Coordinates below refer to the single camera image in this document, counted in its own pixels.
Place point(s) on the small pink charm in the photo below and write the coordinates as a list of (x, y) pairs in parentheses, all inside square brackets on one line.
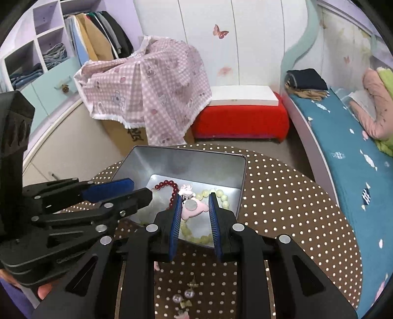
[(181, 314)]

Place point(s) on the pink pig charm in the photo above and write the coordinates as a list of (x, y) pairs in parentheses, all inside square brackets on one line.
[(192, 211)]

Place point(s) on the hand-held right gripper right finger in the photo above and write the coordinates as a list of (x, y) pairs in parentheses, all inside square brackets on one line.
[(215, 228)]

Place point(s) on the brown polka dot tablecloth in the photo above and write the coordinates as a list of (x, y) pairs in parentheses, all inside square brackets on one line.
[(291, 214)]

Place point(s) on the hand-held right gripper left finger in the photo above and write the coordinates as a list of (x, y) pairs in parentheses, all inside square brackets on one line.
[(174, 228)]

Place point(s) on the gold earring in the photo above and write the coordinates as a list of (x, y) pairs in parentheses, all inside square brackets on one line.
[(192, 283)]

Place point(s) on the tan hanging garment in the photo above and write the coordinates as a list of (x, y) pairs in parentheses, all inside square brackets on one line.
[(95, 43)]

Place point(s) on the pine cone drawer knob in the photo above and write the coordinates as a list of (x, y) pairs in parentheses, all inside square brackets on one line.
[(65, 89)]

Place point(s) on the pale yellow flower charm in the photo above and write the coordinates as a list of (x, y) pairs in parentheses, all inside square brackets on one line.
[(186, 303)]

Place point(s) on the cardboard box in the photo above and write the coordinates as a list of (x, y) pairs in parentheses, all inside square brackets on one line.
[(119, 138)]

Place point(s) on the lilac wardrobe shelf unit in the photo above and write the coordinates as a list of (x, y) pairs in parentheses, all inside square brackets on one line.
[(36, 33)]

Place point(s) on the light blue hanging garment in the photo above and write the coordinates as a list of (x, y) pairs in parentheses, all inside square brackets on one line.
[(76, 43)]

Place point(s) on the red ottoman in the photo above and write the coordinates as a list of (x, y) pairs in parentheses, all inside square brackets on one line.
[(239, 121)]

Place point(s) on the pink checked cloth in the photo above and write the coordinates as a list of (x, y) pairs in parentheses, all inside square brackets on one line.
[(159, 79)]

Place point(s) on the folded jeans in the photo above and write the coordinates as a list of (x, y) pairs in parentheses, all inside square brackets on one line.
[(55, 55), (26, 75)]

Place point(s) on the silver metal tin box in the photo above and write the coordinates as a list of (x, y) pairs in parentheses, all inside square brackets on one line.
[(184, 162)]

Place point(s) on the tan folded clothes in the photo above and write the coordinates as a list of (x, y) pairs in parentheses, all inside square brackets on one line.
[(307, 93)]

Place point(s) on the dark folded clothes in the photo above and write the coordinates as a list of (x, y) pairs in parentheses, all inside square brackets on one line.
[(307, 79)]

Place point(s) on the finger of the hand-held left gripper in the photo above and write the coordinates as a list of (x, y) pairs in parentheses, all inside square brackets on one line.
[(109, 187), (132, 202)]

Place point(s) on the bed with blue sheet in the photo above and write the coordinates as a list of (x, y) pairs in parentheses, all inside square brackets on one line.
[(353, 171)]

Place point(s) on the dark hanging garments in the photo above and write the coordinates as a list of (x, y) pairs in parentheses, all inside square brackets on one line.
[(118, 33)]

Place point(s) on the clear crystal earring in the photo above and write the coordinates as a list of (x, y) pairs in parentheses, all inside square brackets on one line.
[(177, 297), (189, 293)]

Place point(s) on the green blanket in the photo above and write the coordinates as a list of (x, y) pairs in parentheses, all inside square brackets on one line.
[(386, 75)]

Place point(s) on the person's left hand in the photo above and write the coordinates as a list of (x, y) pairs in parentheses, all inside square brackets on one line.
[(45, 291)]

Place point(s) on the pink butterfly sticker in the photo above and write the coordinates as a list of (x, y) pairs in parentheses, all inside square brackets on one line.
[(220, 31)]

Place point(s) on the flat white box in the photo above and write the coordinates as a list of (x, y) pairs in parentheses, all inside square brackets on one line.
[(242, 95)]

